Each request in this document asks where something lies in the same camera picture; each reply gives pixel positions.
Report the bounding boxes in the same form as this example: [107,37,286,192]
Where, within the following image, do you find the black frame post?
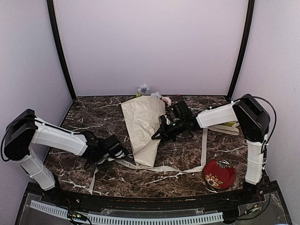
[225,0,255,101]
[46,0,77,101]

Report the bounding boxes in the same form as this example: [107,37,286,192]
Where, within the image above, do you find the right black frame post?
[225,0,255,101]

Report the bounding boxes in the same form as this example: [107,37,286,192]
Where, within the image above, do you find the left black frame post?
[46,0,77,101]

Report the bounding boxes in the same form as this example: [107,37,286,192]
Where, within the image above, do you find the blue fake flower stem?
[136,83,162,99]

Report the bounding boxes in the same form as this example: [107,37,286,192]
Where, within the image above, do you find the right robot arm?
[151,94,273,185]

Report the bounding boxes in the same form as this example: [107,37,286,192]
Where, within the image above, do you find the beige wrapping paper sheet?
[121,96,165,167]

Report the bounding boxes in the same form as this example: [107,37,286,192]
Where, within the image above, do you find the black front table rail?
[28,182,279,213]

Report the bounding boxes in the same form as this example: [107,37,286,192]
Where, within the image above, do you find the yellow-green cup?
[223,121,237,127]

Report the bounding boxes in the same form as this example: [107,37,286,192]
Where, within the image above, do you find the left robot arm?
[0,109,128,204]

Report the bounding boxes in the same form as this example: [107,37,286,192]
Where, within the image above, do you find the white slotted cable duct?
[30,200,224,225]

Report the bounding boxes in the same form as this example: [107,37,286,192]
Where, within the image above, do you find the pink fake rose stem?
[161,97,172,107]

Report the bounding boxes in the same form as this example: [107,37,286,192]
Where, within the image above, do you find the white printed ribbon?
[87,121,221,198]

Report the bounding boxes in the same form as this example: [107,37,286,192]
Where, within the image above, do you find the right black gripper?
[152,118,186,142]

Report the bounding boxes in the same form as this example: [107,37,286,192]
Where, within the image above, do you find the red floral plate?
[203,159,236,189]

